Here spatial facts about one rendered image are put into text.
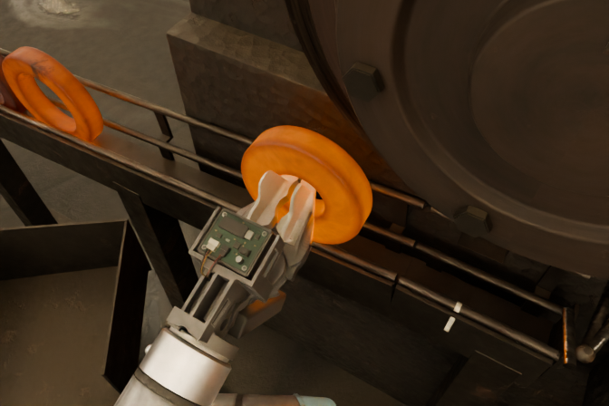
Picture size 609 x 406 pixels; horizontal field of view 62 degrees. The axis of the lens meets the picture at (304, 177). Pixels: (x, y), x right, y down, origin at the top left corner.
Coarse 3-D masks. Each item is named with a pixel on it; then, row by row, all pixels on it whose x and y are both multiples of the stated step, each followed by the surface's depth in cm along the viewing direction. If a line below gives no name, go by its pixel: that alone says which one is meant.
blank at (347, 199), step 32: (288, 128) 53; (256, 160) 56; (288, 160) 53; (320, 160) 51; (352, 160) 52; (256, 192) 60; (320, 192) 54; (352, 192) 52; (320, 224) 58; (352, 224) 55
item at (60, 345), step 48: (0, 240) 68; (48, 240) 69; (96, 240) 70; (0, 288) 75; (48, 288) 75; (96, 288) 74; (144, 288) 73; (0, 336) 71; (48, 336) 70; (96, 336) 69; (0, 384) 66; (48, 384) 66; (96, 384) 65
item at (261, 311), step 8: (280, 296) 58; (256, 304) 53; (264, 304) 54; (272, 304) 55; (280, 304) 58; (240, 312) 50; (248, 312) 50; (256, 312) 51; (264, 312) 53; (272, 312) 56; (240, 320) 49; (248, 320) 50; (256, 320) 52; (264, 320) 55; (232, 328) 49; (240, 328) 49; (248, 328) 51; (240, 336) 49
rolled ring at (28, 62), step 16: (32, 48) 80; (16, 64) 80; (32, 64) 78; (48, 64) 79; (16, 80) 85; (32, 80) 88; (48, 80) 78; (64, 80) 79; (16, 96) 90; (32, 96) 89; (64, 96) 80; (80, 96) 80; (32, 112) 91; (48, 112) 91; (80, 112) 81; (96, 112) 84; (64, 128) 90; (80, 128) 85; (96, 128) 85
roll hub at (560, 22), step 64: (384, 0) 26; (448, 0) 26; (512, 0) 24; (576, 0) 21; (384, 64) 29; (448, 64) 28; (512, 64) 24; (576, 64) 23; (384, 128) 33; (448, 128) 31; (512, 128) 27; (576, 128) 25; (448, 192) 34; (512, 192) 32; (576, 192) 28; (576, 256) 32
